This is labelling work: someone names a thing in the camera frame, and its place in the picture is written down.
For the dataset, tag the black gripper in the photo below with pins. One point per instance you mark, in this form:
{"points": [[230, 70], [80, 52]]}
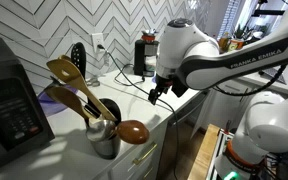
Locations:
{"points": [[174, 87]]}

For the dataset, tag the silver metal cutlery holder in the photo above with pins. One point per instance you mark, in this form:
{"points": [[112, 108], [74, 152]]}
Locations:
{"points": [[108, 149]]}

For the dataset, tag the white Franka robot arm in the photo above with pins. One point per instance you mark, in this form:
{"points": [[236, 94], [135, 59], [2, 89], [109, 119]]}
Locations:
{"points": [[250, 60]]}

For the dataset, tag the dark brown wooden spoon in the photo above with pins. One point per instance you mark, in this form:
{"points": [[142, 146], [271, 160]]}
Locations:
{"points": [[132, 132]]}

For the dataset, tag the black plastic ladle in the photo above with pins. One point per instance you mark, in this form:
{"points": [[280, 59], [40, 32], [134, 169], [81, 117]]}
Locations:
{"points": [[112, 106]]}

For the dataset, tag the small silver metal utensil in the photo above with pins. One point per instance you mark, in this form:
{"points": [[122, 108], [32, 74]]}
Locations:
{"points": [[92, 82]]}

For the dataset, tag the plain white cabinet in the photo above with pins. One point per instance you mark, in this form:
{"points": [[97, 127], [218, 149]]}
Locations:
{"points": [[222, 110]]}

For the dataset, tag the silver metal ladle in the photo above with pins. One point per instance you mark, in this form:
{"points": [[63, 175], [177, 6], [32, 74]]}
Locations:
{"points": [[99, 130]]}

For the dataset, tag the wooden butcher block top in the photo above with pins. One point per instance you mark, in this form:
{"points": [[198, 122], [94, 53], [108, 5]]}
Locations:
{"points": [[202, 155]]}

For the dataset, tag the black slotted spatula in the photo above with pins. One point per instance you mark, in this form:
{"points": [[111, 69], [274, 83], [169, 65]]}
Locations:
{"points": [[79, 56]]}

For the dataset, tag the plain wooden spoon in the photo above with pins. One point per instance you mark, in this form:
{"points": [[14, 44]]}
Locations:
{"points": [[64, 96]]}

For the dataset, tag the potted plant in orange pot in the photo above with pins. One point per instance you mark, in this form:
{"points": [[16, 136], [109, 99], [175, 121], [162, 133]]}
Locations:
{"points": [[236, 43]]}

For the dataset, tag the wooden spatula tip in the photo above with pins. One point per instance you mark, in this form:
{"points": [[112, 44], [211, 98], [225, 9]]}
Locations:
{"points": [[64, 57]]}

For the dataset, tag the white window blinds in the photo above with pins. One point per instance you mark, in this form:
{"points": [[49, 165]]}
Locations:
{"points": [[229, 16]]}

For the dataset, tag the black microwave oven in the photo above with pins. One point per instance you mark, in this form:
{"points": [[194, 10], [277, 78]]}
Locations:
{"points": [[10, 110]]}

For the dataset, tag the white wall outlet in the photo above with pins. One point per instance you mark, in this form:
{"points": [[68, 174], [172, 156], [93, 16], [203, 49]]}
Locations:
{"points": [[97, 40]]}

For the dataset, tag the metal robot stand frame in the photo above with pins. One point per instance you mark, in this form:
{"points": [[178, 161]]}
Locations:
{"points": [[217, 156]]}

